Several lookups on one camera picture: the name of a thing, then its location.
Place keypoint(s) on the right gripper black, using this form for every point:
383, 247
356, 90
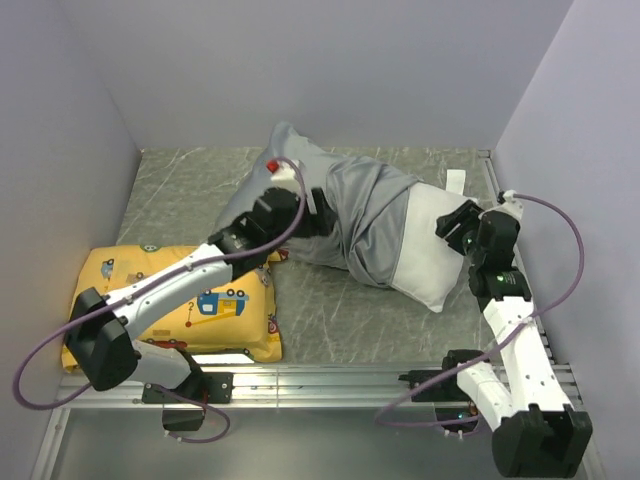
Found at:
467, 215

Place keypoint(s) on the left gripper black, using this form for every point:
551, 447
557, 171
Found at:
318, 223

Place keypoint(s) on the white pillow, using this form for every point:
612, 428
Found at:
427, 269

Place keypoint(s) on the grey pillowcase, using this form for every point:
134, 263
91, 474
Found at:
367, 201

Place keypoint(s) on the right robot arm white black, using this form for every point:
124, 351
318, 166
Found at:
536, 430

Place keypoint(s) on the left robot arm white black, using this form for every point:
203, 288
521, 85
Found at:
104, 329

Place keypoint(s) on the white pillow label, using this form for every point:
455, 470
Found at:
455, 181

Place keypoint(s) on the yellow cartoon print pillow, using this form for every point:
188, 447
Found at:
238, 315

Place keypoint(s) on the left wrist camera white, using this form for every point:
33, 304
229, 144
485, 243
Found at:
283, 174

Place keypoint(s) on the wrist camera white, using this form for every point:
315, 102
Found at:
509, 204
283, 174

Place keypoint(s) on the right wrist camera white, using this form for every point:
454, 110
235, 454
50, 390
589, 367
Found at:
509, 204

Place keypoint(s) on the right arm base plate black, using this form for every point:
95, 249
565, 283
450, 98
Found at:
445, 391

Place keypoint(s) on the aluminium front rail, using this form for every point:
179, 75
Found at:
290, 386

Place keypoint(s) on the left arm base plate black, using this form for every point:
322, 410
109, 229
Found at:
212, 388

